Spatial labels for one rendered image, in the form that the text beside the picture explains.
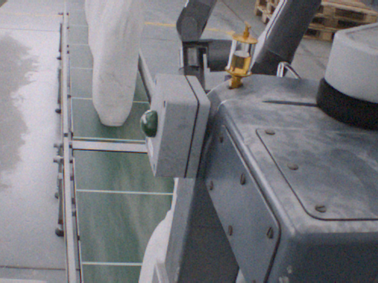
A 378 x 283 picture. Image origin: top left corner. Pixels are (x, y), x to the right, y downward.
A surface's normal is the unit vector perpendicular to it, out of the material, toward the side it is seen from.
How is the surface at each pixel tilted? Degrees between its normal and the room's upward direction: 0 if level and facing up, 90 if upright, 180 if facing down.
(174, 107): 90
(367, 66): 90
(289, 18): 77
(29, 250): 0
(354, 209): 0
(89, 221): 0
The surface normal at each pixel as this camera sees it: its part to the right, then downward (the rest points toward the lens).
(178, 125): 0.20, 0.47
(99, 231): 0.16, -0.88
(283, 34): 0.11, 0.17
